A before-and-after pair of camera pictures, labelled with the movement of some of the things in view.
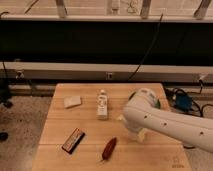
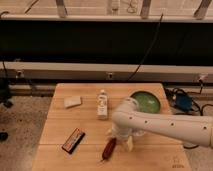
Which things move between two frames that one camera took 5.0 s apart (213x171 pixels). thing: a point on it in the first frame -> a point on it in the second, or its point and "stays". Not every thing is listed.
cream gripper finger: (141, 133) -> (130, 143)
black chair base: (4, 92) stays
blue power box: (183, 102) stays
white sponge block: (72, 101) stays
